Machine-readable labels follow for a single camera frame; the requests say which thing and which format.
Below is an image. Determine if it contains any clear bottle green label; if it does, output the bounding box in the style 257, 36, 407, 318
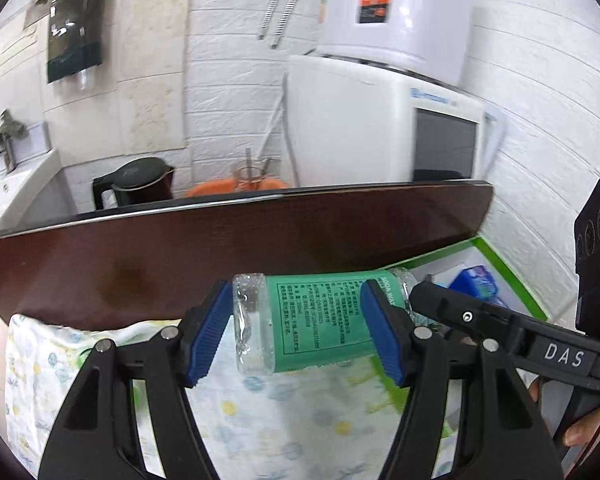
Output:
232, 268, 434, 376

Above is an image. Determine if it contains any person's right hand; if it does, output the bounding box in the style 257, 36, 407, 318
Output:
526, 377, 600, 449

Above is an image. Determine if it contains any blue pack in tray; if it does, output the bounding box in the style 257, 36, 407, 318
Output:
449, 266, 506, 308

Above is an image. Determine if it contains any green white cardboard tray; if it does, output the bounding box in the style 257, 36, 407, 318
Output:
379, 235, 551, 441

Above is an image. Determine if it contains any dark brown wooden board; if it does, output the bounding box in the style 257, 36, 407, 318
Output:
0, 181, 493, 330

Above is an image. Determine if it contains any giraffe print cloth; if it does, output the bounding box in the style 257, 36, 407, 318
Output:
5, 314, 407, 479

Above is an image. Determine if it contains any white CRT monitor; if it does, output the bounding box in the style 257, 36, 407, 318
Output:
284, 55, 506, 188

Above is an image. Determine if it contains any black electric kettle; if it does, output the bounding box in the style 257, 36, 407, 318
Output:
92, 157, 175, 210

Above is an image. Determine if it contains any glass cup with sticks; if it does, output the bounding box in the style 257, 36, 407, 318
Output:
232, 148, 272, 191

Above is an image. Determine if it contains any orange bowl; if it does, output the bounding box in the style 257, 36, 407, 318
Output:
185, 177, 288, 198

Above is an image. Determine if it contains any white counter sink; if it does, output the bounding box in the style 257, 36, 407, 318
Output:
0, 150, 76, 231

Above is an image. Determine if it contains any white water heater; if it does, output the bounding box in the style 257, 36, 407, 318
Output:
316, 0, 476, 86

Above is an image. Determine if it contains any metal flexible hose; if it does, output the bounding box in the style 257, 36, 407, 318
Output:
258, 0, 318, 50

